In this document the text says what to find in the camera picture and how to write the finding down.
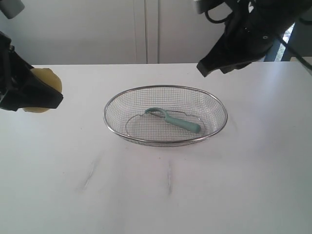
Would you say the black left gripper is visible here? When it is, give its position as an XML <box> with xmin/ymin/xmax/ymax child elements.
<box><xmin>0</xmin><ymin>32</ymin><xmax>63</xmax><ymax>111</ymax></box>

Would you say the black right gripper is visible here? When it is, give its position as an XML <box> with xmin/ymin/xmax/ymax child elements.
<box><xmin>196</xmin><ymin>0</ymin><xmax>293</xmax><ymax>77</ymax></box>

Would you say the yellow lemon with sticker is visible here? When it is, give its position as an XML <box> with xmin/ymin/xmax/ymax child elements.
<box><xmin>23</xmin><ymin>68</ymin><xmax>62</xmax><ymax>113</ymax></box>

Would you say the teal handled vegetable peeler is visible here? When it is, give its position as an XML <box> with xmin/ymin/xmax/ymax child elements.
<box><xmin>144</xmin><ymin>107</ymin><xmax>201</xmax><ymax>133</ymax></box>

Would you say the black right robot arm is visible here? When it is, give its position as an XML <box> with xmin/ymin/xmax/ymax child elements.
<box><xmin>195</xmin><ymin>0</ymin><xmax>312</xmax><ymax>77</ymax></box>

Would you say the black right camera cable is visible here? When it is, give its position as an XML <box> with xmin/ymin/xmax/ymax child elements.
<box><xmin>204</xmin><ymin>7</ymin><xmax>312</xmax><ymax>70</ymax></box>

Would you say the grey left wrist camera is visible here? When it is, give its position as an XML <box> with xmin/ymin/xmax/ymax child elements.
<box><xmin>0</xmin><ymin>0</ymin><xmax>25</xmax><ymax>19</ymax></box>

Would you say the oval wire mesh basket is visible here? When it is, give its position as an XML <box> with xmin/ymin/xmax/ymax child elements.
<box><xmin>103</xmin><ymin>85</ymin><xmax>228</xmax><ymax>147</ymax></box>

